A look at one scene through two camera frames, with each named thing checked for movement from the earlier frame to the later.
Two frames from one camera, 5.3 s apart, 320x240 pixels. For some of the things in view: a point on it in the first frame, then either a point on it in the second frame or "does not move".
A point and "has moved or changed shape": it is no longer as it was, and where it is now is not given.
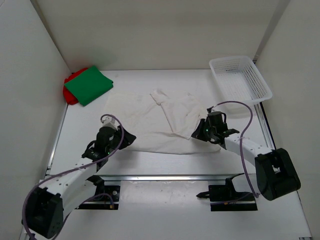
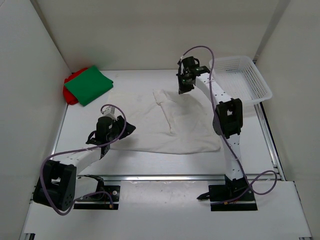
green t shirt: [89, 86] does not move
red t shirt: [69, 97] does not move
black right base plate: [224, 197] does not move
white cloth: [162, 123] has moved or changed shape
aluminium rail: [205, 177] does not move
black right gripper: [198, 133] → [182, 89]
